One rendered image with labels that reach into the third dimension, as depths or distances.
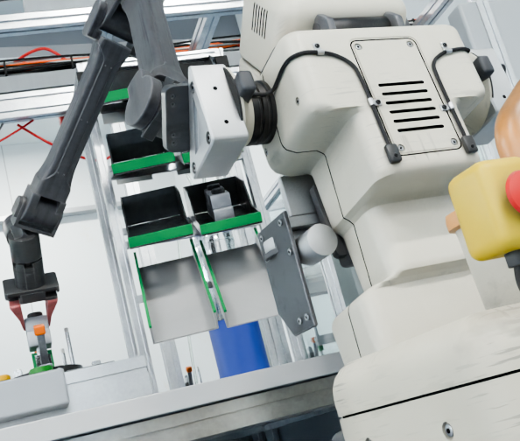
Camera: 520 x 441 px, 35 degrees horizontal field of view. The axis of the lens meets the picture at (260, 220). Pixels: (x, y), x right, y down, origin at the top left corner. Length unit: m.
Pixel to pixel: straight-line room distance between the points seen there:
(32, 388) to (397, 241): 0.69
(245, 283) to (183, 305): 0.15
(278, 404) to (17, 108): 1.96
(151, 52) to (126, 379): 0.58
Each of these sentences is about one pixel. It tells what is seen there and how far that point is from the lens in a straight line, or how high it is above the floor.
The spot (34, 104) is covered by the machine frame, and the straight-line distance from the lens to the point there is 2.99.
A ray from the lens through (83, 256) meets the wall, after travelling 10.74.
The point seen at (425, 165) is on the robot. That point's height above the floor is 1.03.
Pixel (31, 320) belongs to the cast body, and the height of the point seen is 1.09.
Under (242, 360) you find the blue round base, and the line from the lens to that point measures 2.49.
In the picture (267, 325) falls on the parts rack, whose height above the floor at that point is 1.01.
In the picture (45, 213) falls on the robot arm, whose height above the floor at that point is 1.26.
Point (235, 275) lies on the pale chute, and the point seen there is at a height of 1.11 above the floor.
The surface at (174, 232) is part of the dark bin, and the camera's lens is 1.68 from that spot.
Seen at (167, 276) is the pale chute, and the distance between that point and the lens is 1.80.
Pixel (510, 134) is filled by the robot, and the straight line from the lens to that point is 0.69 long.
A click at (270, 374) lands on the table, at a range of 1.21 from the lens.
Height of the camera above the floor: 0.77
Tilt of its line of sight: 14 degrees up
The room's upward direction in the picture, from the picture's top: 15 degrees counter-clockwise
